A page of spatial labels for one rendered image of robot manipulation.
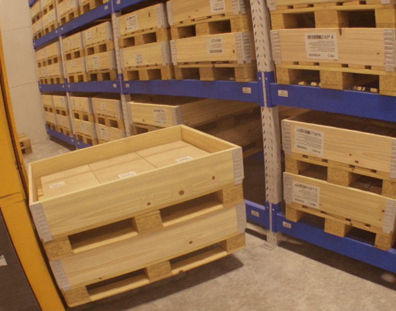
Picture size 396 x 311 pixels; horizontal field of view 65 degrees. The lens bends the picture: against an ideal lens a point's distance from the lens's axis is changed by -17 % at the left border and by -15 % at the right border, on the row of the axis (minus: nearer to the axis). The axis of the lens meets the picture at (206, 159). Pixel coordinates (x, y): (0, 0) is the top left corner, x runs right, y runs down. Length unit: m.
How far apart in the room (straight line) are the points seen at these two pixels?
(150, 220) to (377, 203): 1.26
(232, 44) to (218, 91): 0.39
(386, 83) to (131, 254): 1.62
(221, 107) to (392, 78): 1.93
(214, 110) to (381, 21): 1.94
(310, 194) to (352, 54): 0.91
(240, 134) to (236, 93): 1.14
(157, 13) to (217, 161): 1.53
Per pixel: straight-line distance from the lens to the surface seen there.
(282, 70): 2.14
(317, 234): 2.36
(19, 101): 7.58
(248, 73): 2.34
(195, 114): 3.10
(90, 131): 4.87
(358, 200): 2.07
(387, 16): 1.80
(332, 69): 1.95
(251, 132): 3.65
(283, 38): 2.11
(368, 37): 1.83
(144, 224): 1.91
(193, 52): 2.70
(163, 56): 3.01
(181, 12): 2.80
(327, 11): 1.95
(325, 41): 1.95
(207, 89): 2.65
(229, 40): 2.40
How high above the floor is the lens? 1.48
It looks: 19 degrees down
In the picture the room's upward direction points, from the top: 6 degrees counter-clockwise
